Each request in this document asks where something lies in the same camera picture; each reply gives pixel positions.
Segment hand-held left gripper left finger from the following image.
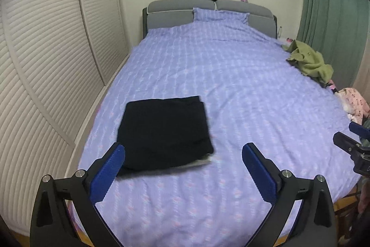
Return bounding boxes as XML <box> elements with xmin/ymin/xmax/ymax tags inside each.
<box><xmin>30</xmin><ymin>142</ymin><xmax>126</xmax><ymax>247</ymax></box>

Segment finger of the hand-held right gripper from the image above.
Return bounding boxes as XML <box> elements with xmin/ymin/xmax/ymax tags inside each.
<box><xmin>348</xmin><ymin>121</ymin><xmax>370</xmax><ymax>138</ymax></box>
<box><xmin>333</xmin><ymin>125</ymin><xmax>365</xmax><ymax>155</ymax></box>

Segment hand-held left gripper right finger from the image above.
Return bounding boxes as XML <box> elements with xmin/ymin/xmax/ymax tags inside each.
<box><xmin>242</xmin><ymin>142</ymin><xmax>337</xmax><ymax>247</ymax></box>

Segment black pants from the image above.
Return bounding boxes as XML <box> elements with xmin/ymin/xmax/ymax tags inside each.
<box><xmin>116</xmin><ymin>95</ymin><xmax>215</xmax><ymax>178</ymax></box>

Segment pink printed quilted jacket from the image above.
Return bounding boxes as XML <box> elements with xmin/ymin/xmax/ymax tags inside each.
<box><xmin>337</xmin><ymin>87</ymin><xmax>370</xmax><ymax>124</ymax></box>

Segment bed with purple floral sheet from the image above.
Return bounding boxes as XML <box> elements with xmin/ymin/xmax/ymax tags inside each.
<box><xmin>68</xmin><ymin>24</ymin><xmax>362</xmax><ymax>239</ymax></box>

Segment white louvred wardrobe door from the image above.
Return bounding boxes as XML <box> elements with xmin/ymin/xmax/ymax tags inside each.
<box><xmin>0</xmin><ymin>0</ymin><xmax>108</xmax><ymax>236</ymax></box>
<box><xmin>76</xmin><ymin>0</ymin><xmax>130</xmax><ymax>86</ymax></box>

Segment green curtain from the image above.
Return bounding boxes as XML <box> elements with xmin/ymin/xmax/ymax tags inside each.
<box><xmin>296</xmin><ymin>0</ymin><xmax>370</xmax><ymax>85</ymax></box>

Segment purple floral pillow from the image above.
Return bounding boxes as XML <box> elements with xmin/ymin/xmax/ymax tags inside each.
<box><xmin>192</xmin><ymin>7</ymin><xmax>250</xmax><ymax>25</ymax></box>

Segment grey upholstered headboard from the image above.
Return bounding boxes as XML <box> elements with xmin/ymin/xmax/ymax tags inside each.
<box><xmin>142</xmin><ymin>0</ymin><xmax>278</xmax><ymax>40</ymax></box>

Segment green corduroy garment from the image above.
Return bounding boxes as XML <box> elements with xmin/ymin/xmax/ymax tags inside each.
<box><xmin>282</xmin><ymin>39</ymin><xmax>335</xmax><ymax>88</ymax></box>

